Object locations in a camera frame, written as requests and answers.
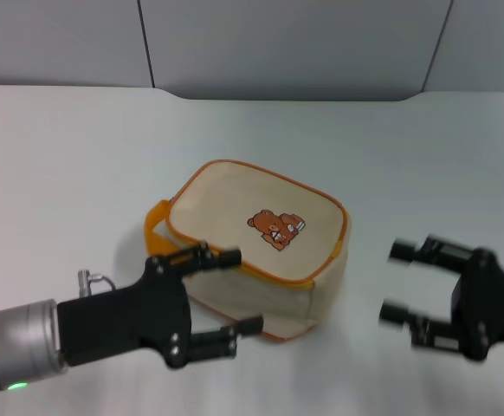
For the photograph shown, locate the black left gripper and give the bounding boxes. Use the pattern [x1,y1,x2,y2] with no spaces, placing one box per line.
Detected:
[55,241,265,371]

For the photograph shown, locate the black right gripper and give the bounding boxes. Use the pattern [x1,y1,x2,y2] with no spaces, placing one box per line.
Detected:
[378,235,504,363]

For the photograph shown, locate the beige orange-trimmed bear food bag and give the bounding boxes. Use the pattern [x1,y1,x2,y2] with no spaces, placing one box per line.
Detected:
[143,159,352,346]

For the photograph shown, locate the left gripper cable with connector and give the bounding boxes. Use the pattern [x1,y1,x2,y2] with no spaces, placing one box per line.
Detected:
[77,269,117,298]

